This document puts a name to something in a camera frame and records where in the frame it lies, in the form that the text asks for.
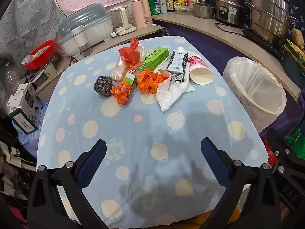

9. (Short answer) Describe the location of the long green cardboard box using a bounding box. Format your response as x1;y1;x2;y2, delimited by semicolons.
124;46;169;85

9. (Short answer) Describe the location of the small steel pot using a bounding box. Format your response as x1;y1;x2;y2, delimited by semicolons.
192;0;216;19

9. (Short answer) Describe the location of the green and white cardboard box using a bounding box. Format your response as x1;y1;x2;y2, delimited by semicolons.
10;86;44;134

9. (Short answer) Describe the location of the steel rice cooker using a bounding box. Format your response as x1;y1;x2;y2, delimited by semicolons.
215;0;247;28

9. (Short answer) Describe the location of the round white trash bin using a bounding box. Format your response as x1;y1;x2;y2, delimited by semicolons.
223;57;287;134

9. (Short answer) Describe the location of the white tumbler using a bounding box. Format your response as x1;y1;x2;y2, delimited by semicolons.
71;26;93;57

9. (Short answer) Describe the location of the clear plastic bottle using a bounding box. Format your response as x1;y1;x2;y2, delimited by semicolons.
0;62;26;96

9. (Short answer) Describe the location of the black induction cooker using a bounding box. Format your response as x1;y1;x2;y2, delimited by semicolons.
242;29;286;58

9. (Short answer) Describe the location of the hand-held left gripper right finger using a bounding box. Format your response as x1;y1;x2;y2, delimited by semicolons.
201;137;280;229

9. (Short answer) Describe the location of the light blue plastic bag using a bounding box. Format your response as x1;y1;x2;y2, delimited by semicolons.
13;100;48;148

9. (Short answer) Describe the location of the red shopping bag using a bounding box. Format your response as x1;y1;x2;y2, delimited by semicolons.
261;136;278;165

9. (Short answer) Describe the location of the green plastic bag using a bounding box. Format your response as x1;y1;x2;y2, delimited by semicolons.
285;126;305;153

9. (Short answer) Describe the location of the clear plastic bag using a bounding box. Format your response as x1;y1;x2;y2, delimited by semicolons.
112;45;146;81

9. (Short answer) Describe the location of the grey patterned sheet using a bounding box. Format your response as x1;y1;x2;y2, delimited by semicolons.
0;0;60;60

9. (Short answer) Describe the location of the grey white milk carton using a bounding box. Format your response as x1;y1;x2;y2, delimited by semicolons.
166;47;187;84

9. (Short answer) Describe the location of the white plastic bin liner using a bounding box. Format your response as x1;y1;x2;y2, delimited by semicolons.
223;57;287;116

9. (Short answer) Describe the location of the black power cable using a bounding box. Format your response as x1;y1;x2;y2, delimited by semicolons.
215;23;246;32

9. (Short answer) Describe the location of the steel wool scrubber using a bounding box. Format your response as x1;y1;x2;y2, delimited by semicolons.
94;76;113;97

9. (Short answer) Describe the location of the pink electric kettle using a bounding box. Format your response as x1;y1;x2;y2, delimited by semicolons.
131;0;153;28

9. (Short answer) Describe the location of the large blue basin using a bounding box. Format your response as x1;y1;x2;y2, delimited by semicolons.
282;49;305;78

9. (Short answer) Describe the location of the white covered dish rack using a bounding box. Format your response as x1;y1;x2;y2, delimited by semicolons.
57;3;114;56

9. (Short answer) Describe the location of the red plastic bag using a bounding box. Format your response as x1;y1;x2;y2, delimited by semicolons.
118;37;141;71

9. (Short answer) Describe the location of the brown loofah sponge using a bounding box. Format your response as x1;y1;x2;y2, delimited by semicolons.
292;28;305;45

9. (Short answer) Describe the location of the large steel steamer pot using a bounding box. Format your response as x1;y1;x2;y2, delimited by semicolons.
245;0;298;48

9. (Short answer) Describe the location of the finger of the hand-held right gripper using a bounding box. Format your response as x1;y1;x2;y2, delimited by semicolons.
266;127;299;173

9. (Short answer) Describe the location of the green tin can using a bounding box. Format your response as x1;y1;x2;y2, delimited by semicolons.
148;0;161;16

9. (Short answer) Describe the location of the large orange bag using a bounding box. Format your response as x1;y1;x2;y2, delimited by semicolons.
137;69;171;95

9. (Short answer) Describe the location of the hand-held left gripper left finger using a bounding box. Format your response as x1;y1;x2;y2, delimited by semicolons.
27;139;108;229

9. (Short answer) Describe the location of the red plastic basin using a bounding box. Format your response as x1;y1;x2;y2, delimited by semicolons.
30;39;56;70

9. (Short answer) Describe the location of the small orange bag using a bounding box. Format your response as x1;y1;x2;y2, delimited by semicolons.
111;81;132;105

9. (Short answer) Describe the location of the pink flowered paper cup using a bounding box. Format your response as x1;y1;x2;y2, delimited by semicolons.
187;56;215;85

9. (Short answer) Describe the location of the white teal thermos bottle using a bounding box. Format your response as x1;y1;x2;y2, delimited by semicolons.
158;0;168;14

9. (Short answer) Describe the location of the white paper towel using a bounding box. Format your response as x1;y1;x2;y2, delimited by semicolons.
156;62;195;112

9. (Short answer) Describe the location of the purple towel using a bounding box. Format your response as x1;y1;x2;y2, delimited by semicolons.
298;91;305;115

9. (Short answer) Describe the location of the blue planet-print tablecloth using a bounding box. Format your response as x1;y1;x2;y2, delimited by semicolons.
36;36;268;229

